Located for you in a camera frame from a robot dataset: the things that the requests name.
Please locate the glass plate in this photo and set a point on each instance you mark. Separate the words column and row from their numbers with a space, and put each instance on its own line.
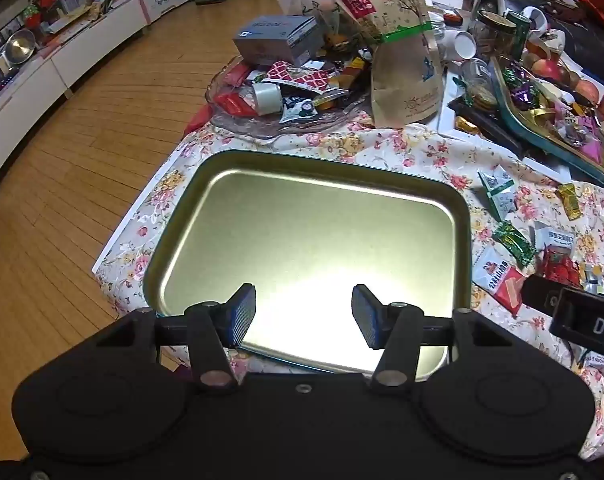
column 262, row 122

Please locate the glass jar with cookies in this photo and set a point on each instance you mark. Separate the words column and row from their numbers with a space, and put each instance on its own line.
column 476, row 77

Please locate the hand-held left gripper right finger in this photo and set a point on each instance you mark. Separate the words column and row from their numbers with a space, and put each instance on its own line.
column 364, row 315

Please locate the red lattice patterned packet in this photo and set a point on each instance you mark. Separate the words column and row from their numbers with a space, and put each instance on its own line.
column 302, row 76

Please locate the white low cabinet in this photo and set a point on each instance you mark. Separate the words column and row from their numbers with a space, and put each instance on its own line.
column 27, row 100

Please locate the metal bowl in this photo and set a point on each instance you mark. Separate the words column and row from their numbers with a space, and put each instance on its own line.
column 19, row 47

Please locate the white rectangular tray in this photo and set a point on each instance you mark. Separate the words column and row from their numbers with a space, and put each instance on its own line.
column 449, row 115

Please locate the brown paper bag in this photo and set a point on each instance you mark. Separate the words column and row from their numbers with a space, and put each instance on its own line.
column 406, row 85

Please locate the gold foil chocolate coin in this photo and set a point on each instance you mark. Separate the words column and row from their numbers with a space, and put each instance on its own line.
column 466, row 125

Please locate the red candy packet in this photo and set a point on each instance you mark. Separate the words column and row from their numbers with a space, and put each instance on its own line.
column 559, row 266

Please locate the red apple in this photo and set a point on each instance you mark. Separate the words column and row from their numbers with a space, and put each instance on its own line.
column 587, row 92
column 546, row 69

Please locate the gold metal tray teal rim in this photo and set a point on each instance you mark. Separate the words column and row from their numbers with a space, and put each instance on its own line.
column 307, row 235

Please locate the white cup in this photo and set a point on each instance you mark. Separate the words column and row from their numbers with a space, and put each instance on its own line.
column 461, row 44

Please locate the floral tablecloth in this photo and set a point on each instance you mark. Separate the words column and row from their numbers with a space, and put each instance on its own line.
column 421, row 160

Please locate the green foil candy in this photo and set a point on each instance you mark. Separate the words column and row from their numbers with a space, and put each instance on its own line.
column 514, row 242

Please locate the yellow gold candy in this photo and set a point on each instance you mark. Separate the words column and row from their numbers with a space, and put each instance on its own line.
column 569, row 201

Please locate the red white snack packet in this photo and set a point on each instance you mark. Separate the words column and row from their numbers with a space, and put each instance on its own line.
column 496, row 280

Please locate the dark blue white packet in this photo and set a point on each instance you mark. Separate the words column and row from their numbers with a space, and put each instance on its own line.
column 299, row 110

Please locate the glass jar with gold lid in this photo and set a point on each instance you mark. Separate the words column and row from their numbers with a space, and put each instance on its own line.
column 491, row 35

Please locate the green white snack packet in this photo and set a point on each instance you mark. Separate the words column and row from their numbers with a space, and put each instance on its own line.
column 499, row 192

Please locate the grey cardboard box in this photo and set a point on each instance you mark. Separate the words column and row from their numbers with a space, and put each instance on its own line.
column 274, row 35

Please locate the pile of assorted candies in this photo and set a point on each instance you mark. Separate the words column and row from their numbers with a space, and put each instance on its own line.
column 556, row 110

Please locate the teal tray with gold inside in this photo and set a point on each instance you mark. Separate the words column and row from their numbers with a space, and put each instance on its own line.
column 531, row 135

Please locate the green can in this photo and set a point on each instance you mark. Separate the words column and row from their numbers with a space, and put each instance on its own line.
column 519, row 32

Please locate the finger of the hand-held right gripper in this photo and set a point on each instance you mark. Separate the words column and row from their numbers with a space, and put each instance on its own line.
column 539, row 292

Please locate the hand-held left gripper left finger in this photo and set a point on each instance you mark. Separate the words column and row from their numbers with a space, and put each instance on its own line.
column 242, row 310

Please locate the clear tape roll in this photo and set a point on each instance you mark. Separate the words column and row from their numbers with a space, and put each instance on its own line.
column 267, row 97

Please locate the pile of boxes and papers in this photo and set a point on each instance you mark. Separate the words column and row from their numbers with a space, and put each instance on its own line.
column 72, row 5

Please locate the black snack packet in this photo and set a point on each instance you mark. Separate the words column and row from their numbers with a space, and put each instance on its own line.
column 481, row 120

